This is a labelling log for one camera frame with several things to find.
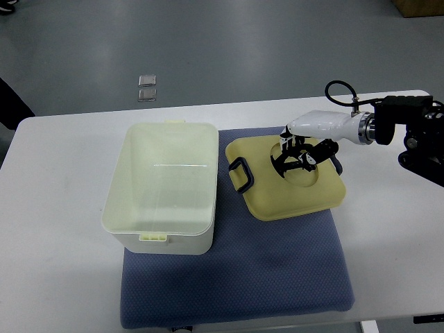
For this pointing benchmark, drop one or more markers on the floor socket plate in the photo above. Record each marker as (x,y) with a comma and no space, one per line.
(148,94)
(147,80)

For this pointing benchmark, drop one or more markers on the yellow box lid black handle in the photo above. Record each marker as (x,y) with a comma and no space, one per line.
(267,195)

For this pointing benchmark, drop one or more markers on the white storage box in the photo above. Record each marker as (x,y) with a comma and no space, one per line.
(162,197)

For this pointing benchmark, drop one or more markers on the blue padded mat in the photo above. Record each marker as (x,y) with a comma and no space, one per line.
(254,269)

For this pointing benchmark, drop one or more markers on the cardboard box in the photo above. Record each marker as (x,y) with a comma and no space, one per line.
(419,8)

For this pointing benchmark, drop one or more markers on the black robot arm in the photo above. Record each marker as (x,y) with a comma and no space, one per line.
(422,117)

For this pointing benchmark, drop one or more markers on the upper floor socket plate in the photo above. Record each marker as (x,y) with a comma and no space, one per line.
(147,80)

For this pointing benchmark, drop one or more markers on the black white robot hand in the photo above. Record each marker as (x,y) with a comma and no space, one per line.
(314,137)

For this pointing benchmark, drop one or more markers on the person in grey sweater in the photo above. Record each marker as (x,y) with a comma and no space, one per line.
(13,108)

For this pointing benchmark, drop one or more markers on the lower floor socket plate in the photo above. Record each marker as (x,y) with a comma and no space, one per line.
(148,94)

